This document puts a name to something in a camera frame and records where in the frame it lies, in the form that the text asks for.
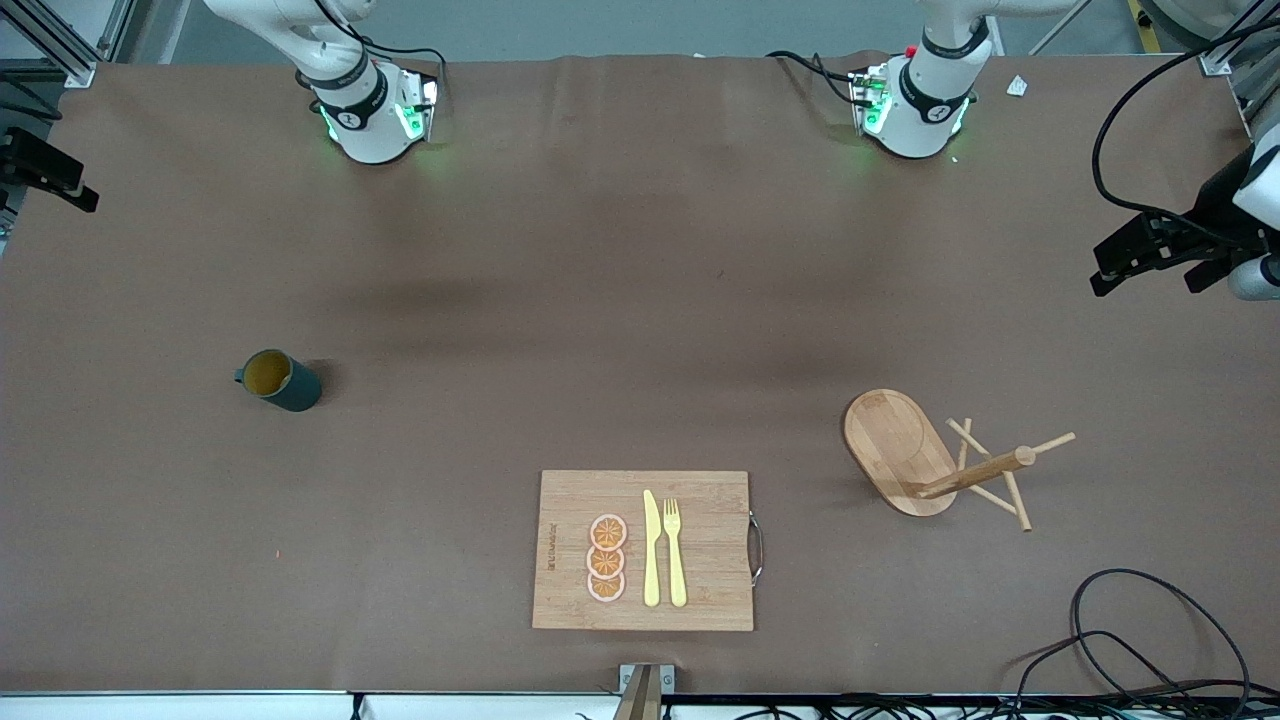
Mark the dark green cup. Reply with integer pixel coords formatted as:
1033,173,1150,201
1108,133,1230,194
235,349,323,413

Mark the wooden cup rack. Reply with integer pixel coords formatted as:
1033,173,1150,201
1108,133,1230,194
843,388,1077,532

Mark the brown table cover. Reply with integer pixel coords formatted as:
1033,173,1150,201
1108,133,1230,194
0,52,1280,696

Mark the bamboo cutting board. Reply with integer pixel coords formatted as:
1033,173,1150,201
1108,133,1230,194
531,470,766,633

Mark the yellow plastic fork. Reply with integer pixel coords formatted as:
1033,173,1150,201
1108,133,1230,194
663,498,689,608

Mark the yellow plastic knife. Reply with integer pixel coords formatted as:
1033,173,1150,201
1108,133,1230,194
642,489,662,608

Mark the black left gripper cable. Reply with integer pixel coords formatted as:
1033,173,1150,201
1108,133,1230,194
1091,15,1280,251

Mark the aluminium frame profile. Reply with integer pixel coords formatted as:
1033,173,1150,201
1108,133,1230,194
1195,0,1280,141
0,0,136,91

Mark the black looped cable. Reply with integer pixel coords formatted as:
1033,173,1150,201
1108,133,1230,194
1000,630,1216,720
1070,568,1253,701

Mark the black right arm base cable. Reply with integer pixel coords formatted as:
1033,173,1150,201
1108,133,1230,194
315,0,448,83

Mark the black arm base cable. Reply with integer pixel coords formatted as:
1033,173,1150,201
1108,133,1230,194
768,50,861,106
315,0,448,83

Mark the black left arm base cable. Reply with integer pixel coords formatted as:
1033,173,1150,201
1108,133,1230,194
768,50,861,106

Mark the metal bracket with post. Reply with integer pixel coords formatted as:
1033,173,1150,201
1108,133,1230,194
612,663,676,720

